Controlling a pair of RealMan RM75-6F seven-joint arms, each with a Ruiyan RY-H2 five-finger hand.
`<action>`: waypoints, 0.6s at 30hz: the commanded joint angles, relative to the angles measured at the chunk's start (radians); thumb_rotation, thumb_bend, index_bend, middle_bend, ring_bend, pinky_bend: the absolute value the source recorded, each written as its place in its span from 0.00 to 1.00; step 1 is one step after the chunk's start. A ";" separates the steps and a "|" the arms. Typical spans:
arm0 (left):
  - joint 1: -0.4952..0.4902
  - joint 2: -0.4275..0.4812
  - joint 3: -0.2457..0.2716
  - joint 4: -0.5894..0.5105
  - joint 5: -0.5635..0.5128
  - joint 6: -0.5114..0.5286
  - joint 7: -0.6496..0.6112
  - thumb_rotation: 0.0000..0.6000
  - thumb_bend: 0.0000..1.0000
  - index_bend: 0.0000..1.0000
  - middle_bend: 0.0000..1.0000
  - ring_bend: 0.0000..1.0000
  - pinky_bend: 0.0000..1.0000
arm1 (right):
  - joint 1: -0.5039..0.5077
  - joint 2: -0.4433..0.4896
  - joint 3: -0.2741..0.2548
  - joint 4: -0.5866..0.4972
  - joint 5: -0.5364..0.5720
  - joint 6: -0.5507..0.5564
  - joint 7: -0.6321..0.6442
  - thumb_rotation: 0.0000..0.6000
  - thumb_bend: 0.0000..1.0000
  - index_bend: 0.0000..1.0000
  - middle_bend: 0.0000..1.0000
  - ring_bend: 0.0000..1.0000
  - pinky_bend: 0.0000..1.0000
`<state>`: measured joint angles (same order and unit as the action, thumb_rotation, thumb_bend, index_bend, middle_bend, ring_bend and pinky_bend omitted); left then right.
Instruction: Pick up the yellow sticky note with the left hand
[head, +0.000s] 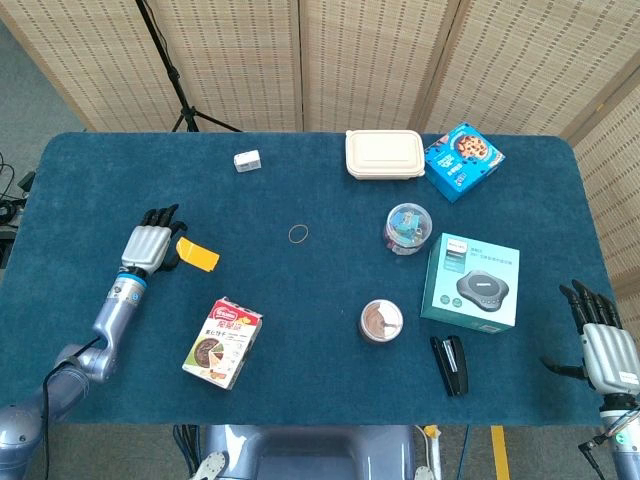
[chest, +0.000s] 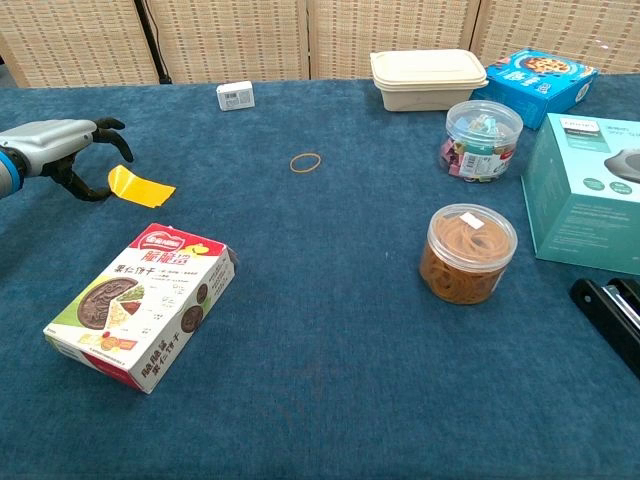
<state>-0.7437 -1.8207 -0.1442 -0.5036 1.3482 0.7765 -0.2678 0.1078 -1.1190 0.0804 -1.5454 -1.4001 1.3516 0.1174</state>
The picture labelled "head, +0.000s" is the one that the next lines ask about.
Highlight silver robot torso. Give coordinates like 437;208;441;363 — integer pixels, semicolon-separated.
192;424;436;480

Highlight black stapler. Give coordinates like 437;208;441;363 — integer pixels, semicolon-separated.
429;334;470;398

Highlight small white box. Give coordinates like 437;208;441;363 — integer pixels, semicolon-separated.
233;149;262;174

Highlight blue floor cable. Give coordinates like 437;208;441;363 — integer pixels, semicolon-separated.
462;425;474;480

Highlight red white biscuit box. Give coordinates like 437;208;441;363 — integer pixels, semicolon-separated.
181;296;264;391

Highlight blue cookie box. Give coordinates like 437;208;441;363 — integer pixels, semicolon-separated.
423;122;506;204

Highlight black cable bundle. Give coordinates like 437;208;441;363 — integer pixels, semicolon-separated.
0;152;37;229

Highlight bamboo folding screen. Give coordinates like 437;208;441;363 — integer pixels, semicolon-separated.
0;0;640;297

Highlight beige lidded lunch box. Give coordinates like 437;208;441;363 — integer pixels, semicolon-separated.
344;129;426;181

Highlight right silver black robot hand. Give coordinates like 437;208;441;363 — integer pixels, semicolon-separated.
539;279;640;396

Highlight blue tablecloth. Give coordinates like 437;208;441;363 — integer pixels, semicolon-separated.
0;131;619;428

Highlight clear jar of rubber bands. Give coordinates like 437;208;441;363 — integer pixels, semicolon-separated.
358;298;404;344

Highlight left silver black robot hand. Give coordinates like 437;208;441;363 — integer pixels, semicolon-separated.
121;203;189;279

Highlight yellow floor tape strip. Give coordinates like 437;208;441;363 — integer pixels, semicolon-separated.
490;425;511;480

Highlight clear jar of binder clips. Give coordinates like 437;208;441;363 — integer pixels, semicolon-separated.
383;202;434;255

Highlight teal speaker box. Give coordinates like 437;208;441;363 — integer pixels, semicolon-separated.
419;232;521;334

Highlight black tripod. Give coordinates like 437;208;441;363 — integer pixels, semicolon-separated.
134;0;244;134

